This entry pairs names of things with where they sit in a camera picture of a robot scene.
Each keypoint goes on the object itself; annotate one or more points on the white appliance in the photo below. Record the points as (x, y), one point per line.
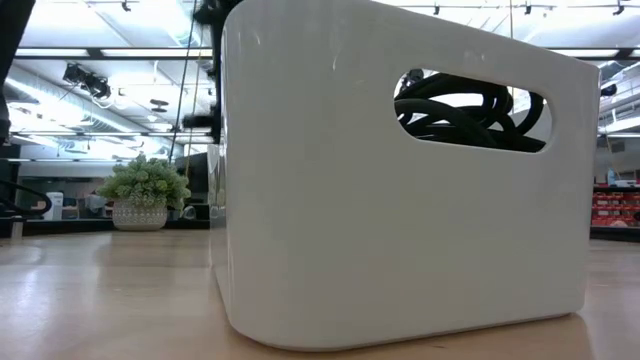
(53, 206)

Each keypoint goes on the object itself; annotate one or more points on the white plastic bin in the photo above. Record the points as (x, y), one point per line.
(350, 225)

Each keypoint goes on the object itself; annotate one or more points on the green potted plant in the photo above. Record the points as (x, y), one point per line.
(145, 187)

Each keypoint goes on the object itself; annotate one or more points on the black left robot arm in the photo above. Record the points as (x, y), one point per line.
(12, 30)

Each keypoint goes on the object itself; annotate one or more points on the red storage bin shelf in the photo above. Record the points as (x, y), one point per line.
(615, 207)

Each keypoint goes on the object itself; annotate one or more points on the black ceiling light fixture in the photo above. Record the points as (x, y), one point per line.
(87, 80)

